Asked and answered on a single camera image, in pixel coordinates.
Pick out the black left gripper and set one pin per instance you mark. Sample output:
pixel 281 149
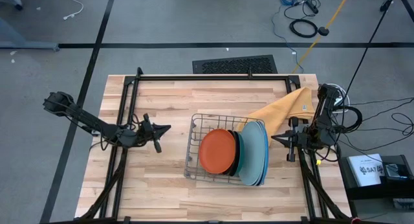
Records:
pixel 139 136

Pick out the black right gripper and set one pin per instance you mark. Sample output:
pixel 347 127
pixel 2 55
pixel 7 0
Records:
pixel 309 138

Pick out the large pale blue plate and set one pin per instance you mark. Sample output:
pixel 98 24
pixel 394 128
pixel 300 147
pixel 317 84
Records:
pixel 254 152

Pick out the small teal plate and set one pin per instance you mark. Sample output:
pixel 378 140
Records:
pixel 242 157

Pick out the small black plate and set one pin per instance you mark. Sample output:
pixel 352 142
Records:
pixel 237 152

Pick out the small orange plate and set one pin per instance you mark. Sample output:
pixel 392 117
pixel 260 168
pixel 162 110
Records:
pixel 216 151

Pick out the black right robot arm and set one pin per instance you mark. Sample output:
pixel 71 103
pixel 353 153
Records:
pixel 325 101

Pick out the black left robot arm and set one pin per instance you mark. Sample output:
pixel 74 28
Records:
pixel 84 118

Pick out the yellow cloth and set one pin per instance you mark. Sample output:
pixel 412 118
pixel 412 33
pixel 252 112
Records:
pixel 284 110

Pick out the white power strip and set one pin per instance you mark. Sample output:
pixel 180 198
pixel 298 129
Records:
pixel 341 109

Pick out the black floor vent grate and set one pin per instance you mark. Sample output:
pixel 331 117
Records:
pixel 236 64

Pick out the white booklet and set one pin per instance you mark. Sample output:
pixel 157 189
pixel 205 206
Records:
pixel 367 169

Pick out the black equipment box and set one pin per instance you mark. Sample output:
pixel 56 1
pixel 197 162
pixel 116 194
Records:
pixel 372 191

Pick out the black round puck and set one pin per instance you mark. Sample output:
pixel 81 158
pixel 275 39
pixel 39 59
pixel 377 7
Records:
pixel 323 31

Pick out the black handheld device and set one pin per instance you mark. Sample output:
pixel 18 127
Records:
pixel 395 171

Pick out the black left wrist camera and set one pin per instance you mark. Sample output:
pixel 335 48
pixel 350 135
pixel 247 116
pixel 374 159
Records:
pixel 146 130

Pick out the black table frame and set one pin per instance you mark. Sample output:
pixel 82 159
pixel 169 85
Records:
pixel 129 97

